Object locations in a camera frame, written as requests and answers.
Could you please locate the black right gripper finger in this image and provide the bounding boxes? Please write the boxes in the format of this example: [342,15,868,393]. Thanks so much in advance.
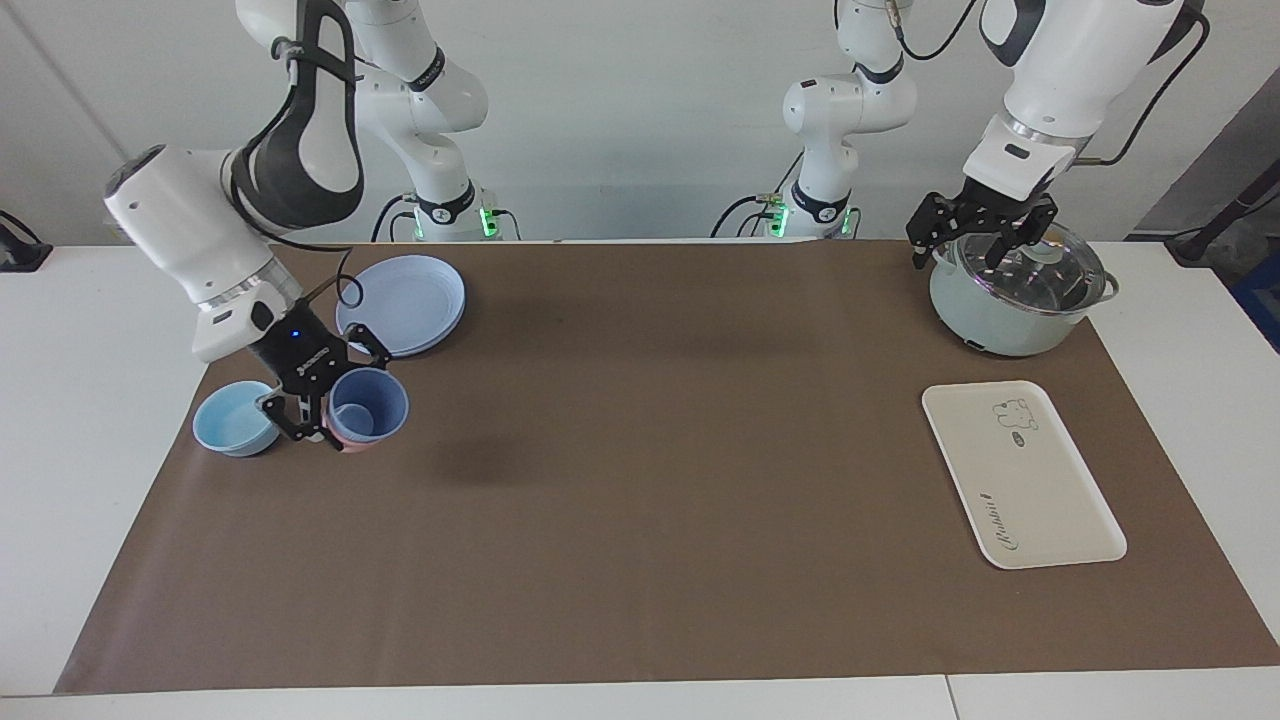
[258,388,341,448]
[345,322,393,371]

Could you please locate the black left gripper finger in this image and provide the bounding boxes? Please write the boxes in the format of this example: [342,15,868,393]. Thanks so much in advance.
[985,200,1059,269]
[905,192,951,271]

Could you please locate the pink cup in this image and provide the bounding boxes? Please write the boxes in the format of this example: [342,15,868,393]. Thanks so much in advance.
[326,422,386,457]

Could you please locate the blue ribbed cup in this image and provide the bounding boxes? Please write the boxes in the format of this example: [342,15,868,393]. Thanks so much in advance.
[328,367,409,446]

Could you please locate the cream tray with rabbit print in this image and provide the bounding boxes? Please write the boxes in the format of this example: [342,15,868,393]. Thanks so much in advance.
[921,380,1128,570]

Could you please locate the glass pot lid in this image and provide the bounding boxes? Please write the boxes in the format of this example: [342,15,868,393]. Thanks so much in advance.
[935,222,1107,317]

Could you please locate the pale blue plate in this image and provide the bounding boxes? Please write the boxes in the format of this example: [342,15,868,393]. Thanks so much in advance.
[335,255,467,359]

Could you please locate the light blue bowl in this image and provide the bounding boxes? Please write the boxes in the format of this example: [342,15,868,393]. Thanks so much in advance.
[192,381,283,458]

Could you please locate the pale green electric pot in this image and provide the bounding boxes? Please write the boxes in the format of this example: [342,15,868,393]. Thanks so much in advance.
[928,222,1119,358]

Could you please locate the black pole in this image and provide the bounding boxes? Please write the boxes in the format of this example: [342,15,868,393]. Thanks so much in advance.
[1165,150,1280,267]

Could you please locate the blue box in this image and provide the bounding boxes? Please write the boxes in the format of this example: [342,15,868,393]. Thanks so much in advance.
[1230,248,1280,353]

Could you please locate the black clamp stand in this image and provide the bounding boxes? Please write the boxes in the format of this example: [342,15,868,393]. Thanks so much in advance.
[0,210,53,273]

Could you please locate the brown paper table mat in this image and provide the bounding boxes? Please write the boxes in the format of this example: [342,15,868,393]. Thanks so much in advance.
[55,240,1280,694]

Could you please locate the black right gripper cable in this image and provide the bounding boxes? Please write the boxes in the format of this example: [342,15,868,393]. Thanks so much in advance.
[228,0,363,306]

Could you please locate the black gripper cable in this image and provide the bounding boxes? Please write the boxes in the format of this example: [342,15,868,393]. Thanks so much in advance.
[885,0,1211,169]
[228,0,363,306]

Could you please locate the black base cable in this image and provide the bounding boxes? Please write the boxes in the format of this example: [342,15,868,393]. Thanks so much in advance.
[712,192,793,241]
[370,192,423,242]

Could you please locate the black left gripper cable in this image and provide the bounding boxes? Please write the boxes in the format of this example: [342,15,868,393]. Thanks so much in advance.
[885,0,1211,169]

